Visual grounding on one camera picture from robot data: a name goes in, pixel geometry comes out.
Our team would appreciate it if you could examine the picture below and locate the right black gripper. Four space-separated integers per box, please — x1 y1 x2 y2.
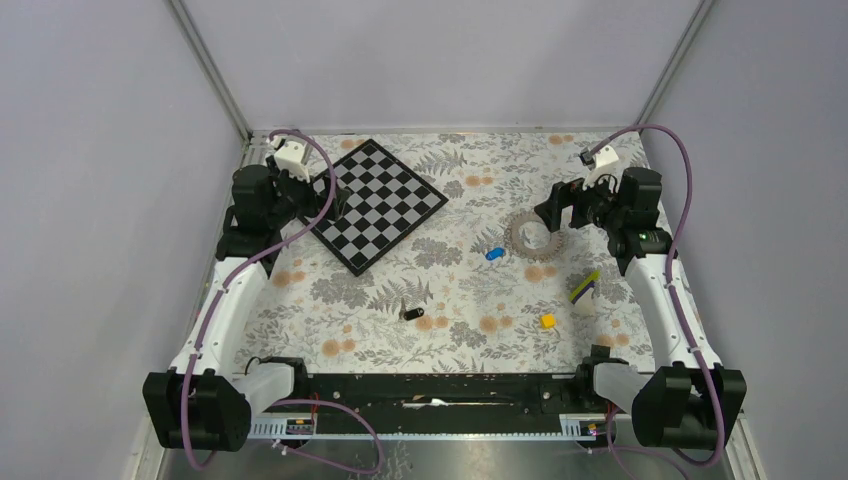
533 166 626 233

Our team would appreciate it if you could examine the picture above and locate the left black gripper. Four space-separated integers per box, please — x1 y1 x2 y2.
267 155 348 228

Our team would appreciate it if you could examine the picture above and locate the blue key tag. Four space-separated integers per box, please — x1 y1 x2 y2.
484 247 506 261

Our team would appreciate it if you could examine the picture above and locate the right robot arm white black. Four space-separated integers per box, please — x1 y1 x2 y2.
534 167 747 451

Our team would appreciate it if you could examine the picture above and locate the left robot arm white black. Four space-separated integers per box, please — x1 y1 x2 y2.
142 165 345 453

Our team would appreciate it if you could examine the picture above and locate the black white chessboard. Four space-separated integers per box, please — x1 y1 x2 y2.
311 139 448 276

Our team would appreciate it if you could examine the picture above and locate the floral table mat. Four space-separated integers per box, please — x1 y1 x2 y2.
234 132 655 373

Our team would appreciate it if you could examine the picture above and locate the yellow cube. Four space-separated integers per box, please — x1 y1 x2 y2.
539 314 557 329

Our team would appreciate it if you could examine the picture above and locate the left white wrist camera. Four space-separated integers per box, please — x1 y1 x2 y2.
266 136 311 182

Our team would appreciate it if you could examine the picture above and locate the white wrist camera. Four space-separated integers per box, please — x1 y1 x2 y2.
266 136 311 182
579 146 620 190

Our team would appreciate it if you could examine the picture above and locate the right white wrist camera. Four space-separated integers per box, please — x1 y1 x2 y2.
579 146 620 190

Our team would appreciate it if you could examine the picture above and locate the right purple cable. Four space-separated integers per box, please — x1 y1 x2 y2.
582 123 727 480

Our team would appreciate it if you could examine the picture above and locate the purple cable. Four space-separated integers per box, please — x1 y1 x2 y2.
180 128 386 476
582 123 727 480

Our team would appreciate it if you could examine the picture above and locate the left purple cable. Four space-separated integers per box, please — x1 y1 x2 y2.
180 128 386 476

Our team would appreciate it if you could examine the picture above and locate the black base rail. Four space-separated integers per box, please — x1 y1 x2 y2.
265 373 610 428

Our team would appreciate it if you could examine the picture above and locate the white cable duct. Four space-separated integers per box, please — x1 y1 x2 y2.
247 410 603 441

